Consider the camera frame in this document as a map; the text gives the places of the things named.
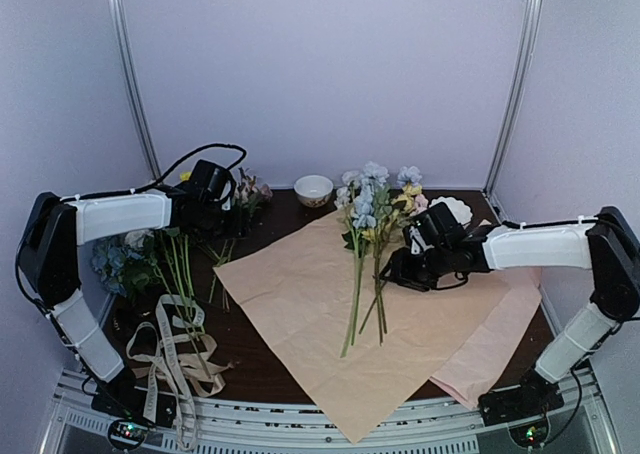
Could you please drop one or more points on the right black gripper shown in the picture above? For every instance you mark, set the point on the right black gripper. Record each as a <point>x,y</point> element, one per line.
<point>401,272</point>

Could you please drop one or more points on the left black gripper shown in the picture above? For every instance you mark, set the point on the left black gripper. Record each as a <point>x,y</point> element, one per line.
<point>236,227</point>

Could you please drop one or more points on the yellow fake flower stem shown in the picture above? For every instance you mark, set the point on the yellow fake flower stem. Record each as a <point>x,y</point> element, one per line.
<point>391,212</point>

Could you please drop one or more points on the blue fake flower stem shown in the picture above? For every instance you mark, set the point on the blue fake flower stem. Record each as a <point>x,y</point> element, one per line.
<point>354,202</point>

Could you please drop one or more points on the tan kraft paper sheet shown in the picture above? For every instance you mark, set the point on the tan kraft paper sheet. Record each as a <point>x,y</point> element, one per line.
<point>297,293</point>

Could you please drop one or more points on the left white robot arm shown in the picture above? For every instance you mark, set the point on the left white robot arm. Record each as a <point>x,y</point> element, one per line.
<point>119,226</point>

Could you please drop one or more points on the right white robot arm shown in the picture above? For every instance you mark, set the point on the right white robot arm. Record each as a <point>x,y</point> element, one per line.
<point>603,248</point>

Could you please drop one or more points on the bunch of fake flowers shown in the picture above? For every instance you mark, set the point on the bunch of fake flowers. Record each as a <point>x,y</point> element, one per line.
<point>165,254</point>

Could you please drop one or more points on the white scalloped dish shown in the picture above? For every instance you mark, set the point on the white scalloped dish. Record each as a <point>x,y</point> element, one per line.
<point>460,210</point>

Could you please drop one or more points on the white patterned ceramic bowl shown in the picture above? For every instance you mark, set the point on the white patterned ceramic bowl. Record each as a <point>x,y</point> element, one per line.
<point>313,191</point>

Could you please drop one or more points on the pink wrapping paper sheet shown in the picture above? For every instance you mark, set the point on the pink wrapping paper sheet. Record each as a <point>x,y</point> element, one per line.
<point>481,360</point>

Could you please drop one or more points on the beige printed ribbon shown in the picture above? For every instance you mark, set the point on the beige printed ribbon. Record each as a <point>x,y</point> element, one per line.
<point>187,374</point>

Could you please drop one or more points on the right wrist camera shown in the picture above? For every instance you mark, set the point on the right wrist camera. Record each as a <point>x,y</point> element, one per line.
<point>415,241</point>

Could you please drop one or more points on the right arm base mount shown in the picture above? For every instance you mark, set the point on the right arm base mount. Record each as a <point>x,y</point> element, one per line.
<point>523,413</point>

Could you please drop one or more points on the right aluminium frame post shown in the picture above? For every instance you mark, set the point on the right aluminium frame post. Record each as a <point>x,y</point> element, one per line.
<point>525,52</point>

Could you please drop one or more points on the aluminium frame post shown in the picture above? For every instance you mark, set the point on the aluminium frame post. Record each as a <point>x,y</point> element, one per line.
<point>525,52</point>
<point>118,15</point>

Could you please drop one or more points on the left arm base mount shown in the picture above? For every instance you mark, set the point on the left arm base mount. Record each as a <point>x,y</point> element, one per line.
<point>130,429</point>

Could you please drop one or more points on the left aluminium frame post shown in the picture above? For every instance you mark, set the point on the left aluminium frame post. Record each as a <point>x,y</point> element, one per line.
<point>118,15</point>

